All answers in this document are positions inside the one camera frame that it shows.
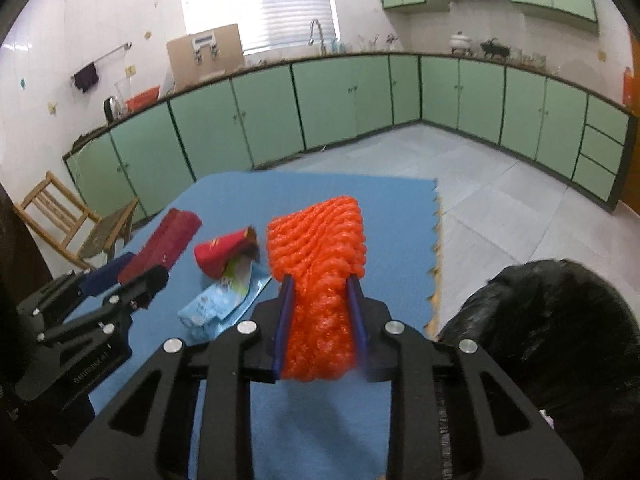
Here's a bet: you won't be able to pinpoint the brown wooden door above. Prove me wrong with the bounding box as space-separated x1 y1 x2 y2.
622 30 640 214

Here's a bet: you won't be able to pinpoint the dark red box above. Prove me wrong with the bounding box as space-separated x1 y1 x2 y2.
117 208 202 296

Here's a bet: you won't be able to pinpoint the green lower kitchen cabinets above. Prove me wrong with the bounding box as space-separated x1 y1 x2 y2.
63 53 639 217

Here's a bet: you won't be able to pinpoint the cardboard box with water purifier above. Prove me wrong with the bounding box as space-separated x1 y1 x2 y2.
166 24 245 91

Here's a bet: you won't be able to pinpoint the light blue snack wrapper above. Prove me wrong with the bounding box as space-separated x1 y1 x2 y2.
178 256 271 342

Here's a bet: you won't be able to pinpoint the dark hanging towel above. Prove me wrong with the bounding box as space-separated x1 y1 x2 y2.
72 62 99 93

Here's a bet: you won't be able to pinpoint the red plastic basin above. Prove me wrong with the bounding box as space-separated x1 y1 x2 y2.
126 86 160 113

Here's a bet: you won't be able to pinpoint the red paper cone box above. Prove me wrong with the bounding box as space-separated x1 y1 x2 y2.
193 226 259 280

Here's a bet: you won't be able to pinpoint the wooden chair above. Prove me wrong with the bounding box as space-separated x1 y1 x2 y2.
13 171 139 270

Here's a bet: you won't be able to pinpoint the wall towel bar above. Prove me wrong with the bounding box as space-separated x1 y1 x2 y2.
90 41 132 64

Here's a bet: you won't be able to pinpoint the black trash bag bin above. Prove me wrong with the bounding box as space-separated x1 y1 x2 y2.
438 259 639 477

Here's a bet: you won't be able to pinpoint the white cooking pot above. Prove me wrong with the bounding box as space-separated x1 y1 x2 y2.
449 32 472 55

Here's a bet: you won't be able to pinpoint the blue table mat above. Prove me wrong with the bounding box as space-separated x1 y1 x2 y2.
64 169 444 480

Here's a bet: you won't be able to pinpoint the steel kettle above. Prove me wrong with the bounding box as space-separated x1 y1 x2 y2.
103 96 122 124

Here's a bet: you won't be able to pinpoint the black wok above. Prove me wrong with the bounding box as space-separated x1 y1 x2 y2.
480 38 511 60

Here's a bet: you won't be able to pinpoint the orange foam net on table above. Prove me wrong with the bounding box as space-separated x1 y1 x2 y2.
266 196 367 382

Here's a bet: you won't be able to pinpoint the kitchen faucet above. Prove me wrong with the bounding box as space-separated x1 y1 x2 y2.
308 18 326 55

